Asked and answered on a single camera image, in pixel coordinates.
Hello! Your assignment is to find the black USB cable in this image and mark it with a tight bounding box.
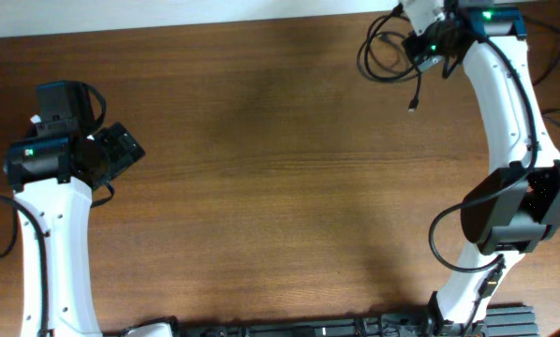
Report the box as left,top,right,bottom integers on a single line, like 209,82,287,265
356,11,424,113
521,13,560,151

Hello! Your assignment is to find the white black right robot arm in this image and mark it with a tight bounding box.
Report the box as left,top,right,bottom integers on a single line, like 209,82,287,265
400,1,560,336

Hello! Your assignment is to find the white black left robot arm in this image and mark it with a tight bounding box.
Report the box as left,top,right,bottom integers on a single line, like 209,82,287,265
5,123,145,336

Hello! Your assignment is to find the black left camera cable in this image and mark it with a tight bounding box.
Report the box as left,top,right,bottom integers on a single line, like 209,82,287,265
0,81,117,337

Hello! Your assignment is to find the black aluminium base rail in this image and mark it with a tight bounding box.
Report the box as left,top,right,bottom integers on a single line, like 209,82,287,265
120,304,541,337

